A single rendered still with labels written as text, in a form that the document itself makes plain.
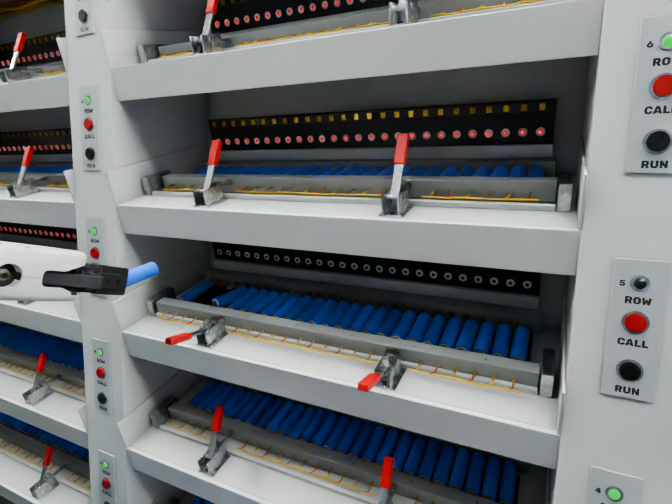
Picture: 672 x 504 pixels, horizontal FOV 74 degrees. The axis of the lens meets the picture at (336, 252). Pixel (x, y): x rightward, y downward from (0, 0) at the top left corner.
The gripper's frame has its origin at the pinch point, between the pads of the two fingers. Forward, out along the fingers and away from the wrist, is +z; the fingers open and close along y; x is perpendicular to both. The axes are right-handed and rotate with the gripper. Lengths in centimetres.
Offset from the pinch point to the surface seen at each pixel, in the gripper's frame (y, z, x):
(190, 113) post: 12.7, 21.2, -29.1
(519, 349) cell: -43.6, 21.2, 1.6
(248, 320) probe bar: -8.2, 17.8, 3.7
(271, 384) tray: -14.9, 15.5, 10.9
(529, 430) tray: -45.4, 13.7, 8.5
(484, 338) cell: -39.5, 22.2, 1.0
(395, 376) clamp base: -31.1, 15.4, 6.5
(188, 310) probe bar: 3.2, 18.1, 4.0
